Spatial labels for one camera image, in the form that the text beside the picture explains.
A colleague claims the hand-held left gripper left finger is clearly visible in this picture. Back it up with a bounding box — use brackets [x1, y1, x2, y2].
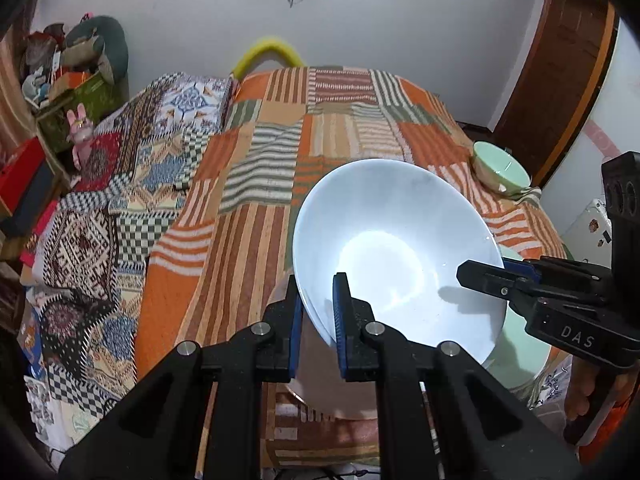
[59, 285, 305, 480]

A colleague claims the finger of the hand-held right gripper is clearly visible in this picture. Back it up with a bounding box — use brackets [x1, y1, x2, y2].
[501, 255, 617, 287]
[456, 259, 538, 313]

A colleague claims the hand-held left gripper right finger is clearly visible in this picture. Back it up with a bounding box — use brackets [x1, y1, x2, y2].
[332, 272, 581, 480]

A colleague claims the pink plate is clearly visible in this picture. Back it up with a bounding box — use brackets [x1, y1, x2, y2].
[274, 275, 386, 421]

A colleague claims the green plate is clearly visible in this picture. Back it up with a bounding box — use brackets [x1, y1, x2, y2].
[482, 245, 557, 396]

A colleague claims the white bowl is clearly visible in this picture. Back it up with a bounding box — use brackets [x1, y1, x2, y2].
[291, 158, 506, 366]

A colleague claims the person's right hand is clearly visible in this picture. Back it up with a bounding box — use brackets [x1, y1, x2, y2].
[563, 359, 608, 442]

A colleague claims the white plastic object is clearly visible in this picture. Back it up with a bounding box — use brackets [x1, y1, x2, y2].
[560, 197, 616, 264]

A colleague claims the white printed cloth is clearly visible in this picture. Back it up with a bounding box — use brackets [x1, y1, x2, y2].
[529, 354, 574, 412]

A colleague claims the orange striped blanket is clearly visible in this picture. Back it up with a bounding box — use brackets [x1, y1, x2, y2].
[135, 65, 573, 468]

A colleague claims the green bowl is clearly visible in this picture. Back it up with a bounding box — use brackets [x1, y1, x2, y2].
[472, 141, 532, 196]

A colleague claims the brown wooden door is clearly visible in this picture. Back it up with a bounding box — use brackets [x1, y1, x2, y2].
[492, 0, 619, 188]

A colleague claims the patchwork patterned blanket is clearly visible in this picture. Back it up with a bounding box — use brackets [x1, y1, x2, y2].
[17, 72, 238, 453]

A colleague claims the yellow foam tube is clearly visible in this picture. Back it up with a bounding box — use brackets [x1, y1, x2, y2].
[234, 36, 307, 80]

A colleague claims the pink bunny toy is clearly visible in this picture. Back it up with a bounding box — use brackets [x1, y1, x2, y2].
[67, 102, 97, 167]

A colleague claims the red box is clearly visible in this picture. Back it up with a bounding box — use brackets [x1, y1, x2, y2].
[0, 137, 49, 217]

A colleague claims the green cardboard box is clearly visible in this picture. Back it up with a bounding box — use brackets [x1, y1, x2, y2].
[36, 72, 119, 154]

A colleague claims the grey plush toy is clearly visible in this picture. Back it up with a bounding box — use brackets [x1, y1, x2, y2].
[62, 15, 129, 86]

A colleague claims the striped curtain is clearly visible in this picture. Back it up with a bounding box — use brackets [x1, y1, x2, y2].
[0, 20, 39, 161]

